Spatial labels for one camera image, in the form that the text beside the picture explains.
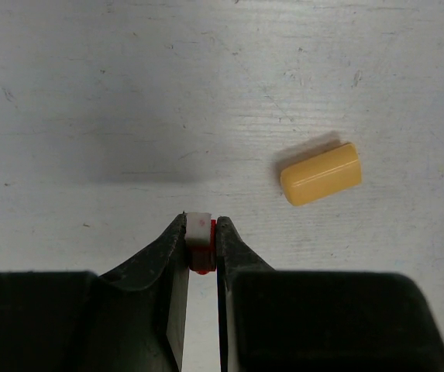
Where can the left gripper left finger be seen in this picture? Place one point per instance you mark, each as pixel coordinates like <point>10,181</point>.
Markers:
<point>132,318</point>

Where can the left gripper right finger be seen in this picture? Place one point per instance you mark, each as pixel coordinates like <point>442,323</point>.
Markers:
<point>318,320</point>

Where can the red pen cap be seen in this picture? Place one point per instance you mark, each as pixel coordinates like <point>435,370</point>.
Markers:
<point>200,242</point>

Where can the yellow-orange pen cap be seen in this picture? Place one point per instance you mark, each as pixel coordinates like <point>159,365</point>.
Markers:
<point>321,175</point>

